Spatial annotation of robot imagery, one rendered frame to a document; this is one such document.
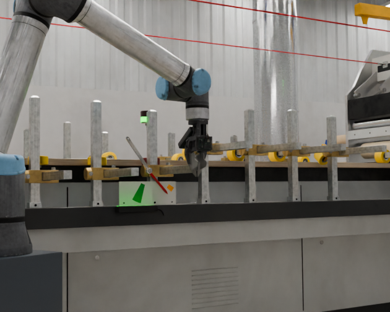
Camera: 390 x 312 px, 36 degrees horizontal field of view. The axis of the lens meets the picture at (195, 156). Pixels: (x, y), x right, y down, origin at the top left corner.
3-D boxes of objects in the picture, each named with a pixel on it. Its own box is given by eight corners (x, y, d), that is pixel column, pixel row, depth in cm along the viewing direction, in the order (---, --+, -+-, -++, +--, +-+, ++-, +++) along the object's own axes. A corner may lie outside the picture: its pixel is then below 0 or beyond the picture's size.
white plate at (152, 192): (176, 204, 257) (176, 181, 257) (119, 205, 245) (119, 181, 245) (175, 204, 257) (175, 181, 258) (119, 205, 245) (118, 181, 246)
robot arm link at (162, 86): (169, 71, 214) (197, 75, 221) (151, 76, 223) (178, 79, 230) (169, 97, 213) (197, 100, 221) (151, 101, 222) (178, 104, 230)
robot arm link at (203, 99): (178, 77, 230) (199, 80, 236) (178, 109, 230) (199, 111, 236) (193, 73, 223) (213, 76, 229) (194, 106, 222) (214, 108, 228)
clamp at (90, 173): (119, 179, 245) (119, 167, 245) (87, 179, 238) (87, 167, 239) (114, 180, 250) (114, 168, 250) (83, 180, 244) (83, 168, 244)
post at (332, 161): (338, 210, 301) (336, 115, 304) (333, 210, 300) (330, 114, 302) (333, 210, 304) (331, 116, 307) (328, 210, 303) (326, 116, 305)
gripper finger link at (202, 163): (202, 176, 225) (202, 151, 225) (195, 176, 230) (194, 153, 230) (209, 176, 226) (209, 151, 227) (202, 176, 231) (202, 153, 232)
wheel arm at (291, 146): (301, 149, 255) (301, 140, 255) (295, 149, 253) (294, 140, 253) (238, 155, 299) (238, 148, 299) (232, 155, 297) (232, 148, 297)
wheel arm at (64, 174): (72, 181, 206) (72, 169, 207) (62, 181, 205) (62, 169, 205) (41, 182, 245) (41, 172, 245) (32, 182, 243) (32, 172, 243)
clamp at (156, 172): (173, 176, 257) (173, 164, 258) (145, 176, 251) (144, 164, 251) (168, 176, 262) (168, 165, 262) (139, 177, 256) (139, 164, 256)
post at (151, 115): (158, 222, 253) (156, 109, 256) (150, 222, 252) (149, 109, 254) (154, 221, 257) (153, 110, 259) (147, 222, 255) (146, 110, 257)
